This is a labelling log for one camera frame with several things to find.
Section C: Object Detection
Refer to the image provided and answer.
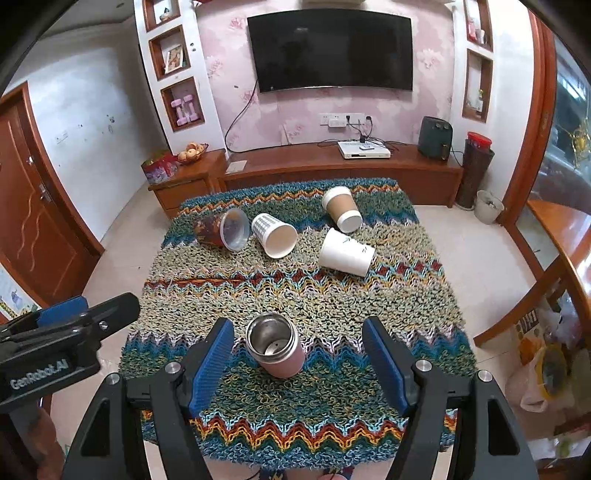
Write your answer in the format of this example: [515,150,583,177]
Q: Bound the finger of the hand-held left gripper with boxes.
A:
[51,292,141,337]
[0,296,90,340]

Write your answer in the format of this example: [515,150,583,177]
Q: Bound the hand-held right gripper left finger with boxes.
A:
[62,318,236,480]

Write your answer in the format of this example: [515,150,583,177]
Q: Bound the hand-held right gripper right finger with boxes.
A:
[362,316,539,480]

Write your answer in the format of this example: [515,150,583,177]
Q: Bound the pink metal cup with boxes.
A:
[245,313,305,379]

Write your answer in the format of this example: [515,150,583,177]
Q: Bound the person's left forearm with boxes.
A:
[18,405,71,480]

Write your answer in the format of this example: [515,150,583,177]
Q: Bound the white paper cup green marks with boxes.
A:
[318,228,376,278]

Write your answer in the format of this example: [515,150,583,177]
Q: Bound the clear plastic cup brown print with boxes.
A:
[192,208,251,252]

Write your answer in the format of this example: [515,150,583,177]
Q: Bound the white grid-patterned paper cup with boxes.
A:
[250,213,298,259]

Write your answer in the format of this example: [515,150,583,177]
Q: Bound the paper cup brown sleeve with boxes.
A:
[322,186,362,233]

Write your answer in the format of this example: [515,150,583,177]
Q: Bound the wooden door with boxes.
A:
[0,85,105,320]

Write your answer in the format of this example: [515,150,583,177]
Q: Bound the colourful knitted table cloth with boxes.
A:
[117,178,479,468]

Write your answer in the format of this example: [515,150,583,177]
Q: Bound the low wooden side cabinet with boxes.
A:
[148,150,228,219]

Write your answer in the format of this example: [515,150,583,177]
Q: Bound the colourful gift tin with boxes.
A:
[141,150,179,186]

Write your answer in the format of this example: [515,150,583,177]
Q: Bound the yellow plastic bag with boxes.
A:
[521,343,570,414]

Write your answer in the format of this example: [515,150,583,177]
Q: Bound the fruit basket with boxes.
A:
[177,143,210,165]

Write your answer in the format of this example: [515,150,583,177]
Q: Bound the white plastic bag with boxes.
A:
[536,302,591,352]

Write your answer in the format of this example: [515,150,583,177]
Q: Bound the small white waste bin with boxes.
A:
[474,189,505,225]

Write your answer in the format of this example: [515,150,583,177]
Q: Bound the wooden television cabinet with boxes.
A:
[215,141,465,208]

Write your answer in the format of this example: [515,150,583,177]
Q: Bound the tall dark bin red lid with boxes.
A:
[455,131,495,211]

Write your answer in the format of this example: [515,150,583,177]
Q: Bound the white set-top box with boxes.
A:
[337,140,393,160]

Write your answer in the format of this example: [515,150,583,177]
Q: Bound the wooden dining table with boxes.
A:
[473,198,591,348]

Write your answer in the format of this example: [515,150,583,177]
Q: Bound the black air fryer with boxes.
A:
[418,116,451,161]

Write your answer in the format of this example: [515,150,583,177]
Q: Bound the black curved television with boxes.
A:
[246,11,414,95]

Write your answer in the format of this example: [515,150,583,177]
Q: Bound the black television cable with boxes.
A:
[224,78,260,153]

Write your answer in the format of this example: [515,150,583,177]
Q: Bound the white wall shelf unit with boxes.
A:
[133,0,227,156]
[461,0,495,123]

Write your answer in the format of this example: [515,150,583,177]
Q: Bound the white wall sockets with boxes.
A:
[320,113,365,129]

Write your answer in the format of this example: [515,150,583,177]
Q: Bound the picture frame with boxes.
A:
[164,45,185,73]

